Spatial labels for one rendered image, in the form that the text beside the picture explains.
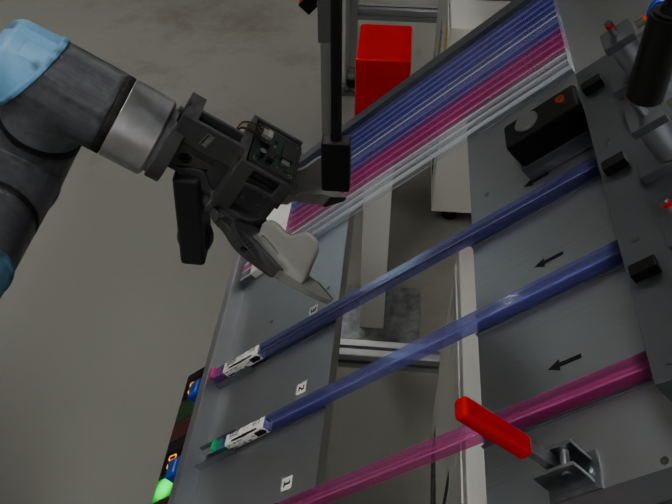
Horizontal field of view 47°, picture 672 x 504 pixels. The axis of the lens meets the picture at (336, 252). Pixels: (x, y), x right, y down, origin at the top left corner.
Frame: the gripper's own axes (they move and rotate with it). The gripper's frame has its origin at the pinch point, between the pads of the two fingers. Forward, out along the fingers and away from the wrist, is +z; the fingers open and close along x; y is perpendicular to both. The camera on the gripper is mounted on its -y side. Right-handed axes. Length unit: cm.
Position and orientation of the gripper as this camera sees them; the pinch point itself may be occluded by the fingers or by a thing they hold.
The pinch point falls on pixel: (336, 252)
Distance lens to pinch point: 77.4
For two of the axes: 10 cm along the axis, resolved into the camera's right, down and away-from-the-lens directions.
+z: 8.4, 4.4, 3.1
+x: 0.9, -6.8, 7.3
